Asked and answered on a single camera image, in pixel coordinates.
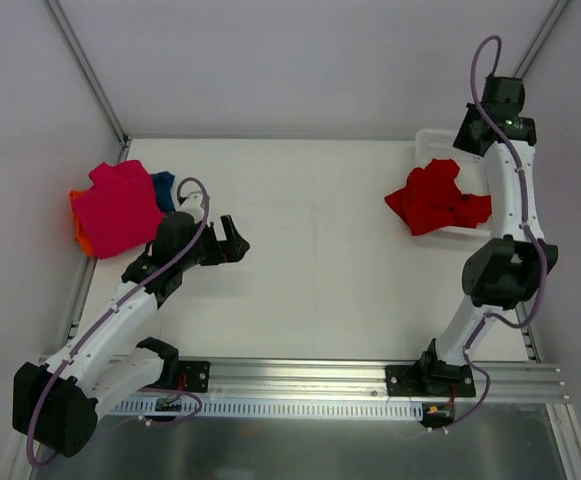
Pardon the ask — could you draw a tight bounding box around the aluminium mounting rail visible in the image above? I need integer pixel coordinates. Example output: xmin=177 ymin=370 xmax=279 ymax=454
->
xmin=37 ymin=355 xmax=570 ymax=402

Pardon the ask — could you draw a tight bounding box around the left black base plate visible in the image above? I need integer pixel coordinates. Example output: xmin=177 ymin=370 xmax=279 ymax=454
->
xmin=168 ymin=360 xmax=211 ymax=393

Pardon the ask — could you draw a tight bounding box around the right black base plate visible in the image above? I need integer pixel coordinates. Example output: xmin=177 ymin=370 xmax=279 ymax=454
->
xmin=384 ymin=364 xmax=476 ymax=398

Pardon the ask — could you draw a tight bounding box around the blue folded t shirt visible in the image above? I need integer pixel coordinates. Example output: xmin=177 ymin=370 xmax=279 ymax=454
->
xmin=151 ymin=171 xmax=175 ymax=213

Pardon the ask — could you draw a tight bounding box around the orange folded t shirt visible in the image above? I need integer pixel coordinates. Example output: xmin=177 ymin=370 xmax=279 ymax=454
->
xmin=69 ymin=190 xmax=94 ymax=257

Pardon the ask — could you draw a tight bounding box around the white plastic basket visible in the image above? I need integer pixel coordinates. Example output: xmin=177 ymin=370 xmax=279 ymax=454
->
xmin=415 ymin=129 xmax=491 ymax=239

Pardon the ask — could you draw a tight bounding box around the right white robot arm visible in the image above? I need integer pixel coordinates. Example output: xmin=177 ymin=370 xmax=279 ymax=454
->
xmin=386 ymin=74 xmax=558 ymax=397

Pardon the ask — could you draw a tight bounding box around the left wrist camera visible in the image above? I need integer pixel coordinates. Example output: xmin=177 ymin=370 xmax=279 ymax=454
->
xmin=177 ymin=191 xmax=205 ymax=223

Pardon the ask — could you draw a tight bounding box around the red t shirt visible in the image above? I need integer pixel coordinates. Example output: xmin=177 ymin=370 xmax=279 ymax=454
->
xmin=384 ymin=158 xmax=492 ymax=236

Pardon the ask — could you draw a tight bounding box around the pink folded t shirt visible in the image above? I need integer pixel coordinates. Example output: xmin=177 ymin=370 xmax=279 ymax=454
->
xmin=73 ymin=160 xmax=163 ymax=259

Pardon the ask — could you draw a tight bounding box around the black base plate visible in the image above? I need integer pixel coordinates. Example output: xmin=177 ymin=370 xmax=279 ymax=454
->
xmin=384 ymin=364 xmax=476 ymax=398
xmin=168 ymin=360 xmax=211 ymax=393

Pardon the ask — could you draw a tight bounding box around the white slotted cable duct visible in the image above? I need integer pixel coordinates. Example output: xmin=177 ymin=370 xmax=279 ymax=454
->
xmin=109 ymin=395 xmax=423 ymax=422

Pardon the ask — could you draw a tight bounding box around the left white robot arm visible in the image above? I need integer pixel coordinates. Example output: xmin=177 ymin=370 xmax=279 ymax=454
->
xmin=12 ymin=211 xmax=250 ymax=457

